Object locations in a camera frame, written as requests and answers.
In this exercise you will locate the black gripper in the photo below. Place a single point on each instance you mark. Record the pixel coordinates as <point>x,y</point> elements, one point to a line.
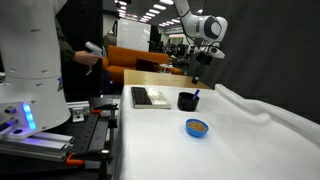
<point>204,59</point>

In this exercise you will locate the blue capped black marker pen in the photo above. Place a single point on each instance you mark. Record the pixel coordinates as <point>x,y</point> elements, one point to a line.
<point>196,93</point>

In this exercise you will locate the black cup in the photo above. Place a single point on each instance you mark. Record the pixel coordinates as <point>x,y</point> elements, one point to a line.
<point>186,104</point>

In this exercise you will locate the olive sleeved forearm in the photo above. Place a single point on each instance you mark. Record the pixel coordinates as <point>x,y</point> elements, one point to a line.
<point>66,50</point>

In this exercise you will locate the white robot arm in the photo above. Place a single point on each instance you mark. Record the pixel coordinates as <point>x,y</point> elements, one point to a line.
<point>30,50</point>

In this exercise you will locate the person's hand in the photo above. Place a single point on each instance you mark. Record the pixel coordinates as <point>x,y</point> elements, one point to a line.
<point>85,57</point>

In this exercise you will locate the small glass side table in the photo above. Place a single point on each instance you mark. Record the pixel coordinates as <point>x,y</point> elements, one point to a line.
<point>166,67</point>

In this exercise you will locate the wooden table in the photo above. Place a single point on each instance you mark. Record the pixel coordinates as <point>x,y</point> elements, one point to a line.
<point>156,79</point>

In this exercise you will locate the dark red cushion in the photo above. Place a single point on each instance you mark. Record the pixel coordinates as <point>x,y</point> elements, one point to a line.
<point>146,64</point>

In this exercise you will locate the blue bowl of cereal rings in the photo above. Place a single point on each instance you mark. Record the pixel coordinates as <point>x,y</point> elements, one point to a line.
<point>196,128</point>

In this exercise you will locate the discrete mathematics book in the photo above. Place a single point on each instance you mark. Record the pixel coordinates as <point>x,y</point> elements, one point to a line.
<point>146,98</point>

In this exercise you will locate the black curtain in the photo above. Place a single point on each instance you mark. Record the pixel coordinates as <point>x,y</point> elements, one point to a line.
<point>266,50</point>

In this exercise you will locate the orange sofa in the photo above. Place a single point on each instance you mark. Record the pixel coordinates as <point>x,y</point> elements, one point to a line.
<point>126,56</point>

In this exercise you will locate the white board panel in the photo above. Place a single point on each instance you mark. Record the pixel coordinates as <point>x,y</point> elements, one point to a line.
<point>133,35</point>

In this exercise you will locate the ceiling light panel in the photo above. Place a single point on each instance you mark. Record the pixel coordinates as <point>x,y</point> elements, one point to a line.
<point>166,2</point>
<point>159,7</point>

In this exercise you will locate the white tablecloth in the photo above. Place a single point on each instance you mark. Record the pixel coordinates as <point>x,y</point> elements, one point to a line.
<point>160,153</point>

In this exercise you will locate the black orange bar clamp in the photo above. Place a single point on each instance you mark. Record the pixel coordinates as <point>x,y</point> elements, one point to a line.
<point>86,156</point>
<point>108,107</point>

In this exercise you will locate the black perforated breadboard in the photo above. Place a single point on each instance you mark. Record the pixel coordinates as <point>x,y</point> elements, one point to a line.
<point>86,133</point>

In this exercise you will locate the aluminium bracket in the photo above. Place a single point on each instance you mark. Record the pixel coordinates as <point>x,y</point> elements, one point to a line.
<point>78,111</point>

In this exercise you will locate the aluminium extrusion rail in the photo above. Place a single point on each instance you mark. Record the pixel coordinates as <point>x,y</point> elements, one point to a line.
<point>36,146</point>

